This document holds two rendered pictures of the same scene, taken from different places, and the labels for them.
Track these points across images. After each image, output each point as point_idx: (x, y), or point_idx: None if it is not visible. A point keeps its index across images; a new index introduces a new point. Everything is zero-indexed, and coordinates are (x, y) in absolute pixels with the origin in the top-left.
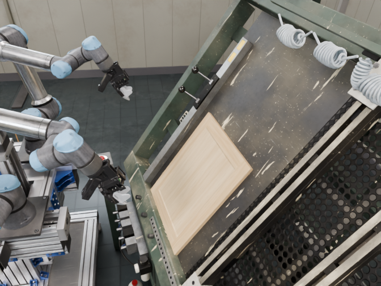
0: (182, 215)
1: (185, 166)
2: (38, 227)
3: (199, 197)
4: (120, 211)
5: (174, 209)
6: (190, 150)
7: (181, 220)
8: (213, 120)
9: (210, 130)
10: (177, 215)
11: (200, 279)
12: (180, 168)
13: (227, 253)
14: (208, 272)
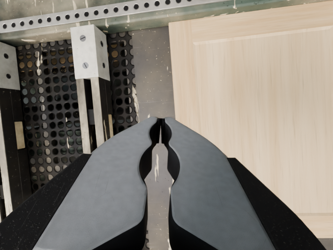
0: (220, 72)
1: (310, 124)
2: None
3: (220, 128)
4: None
5: (248, 58)
6: (331, 156)
7: (214, 67)
8: (332, 236)
9: (320, 218)
10: (230, 58)
11: (82, 84)
12: (320, 110)
13: (87, 152)
14: (83, 103)
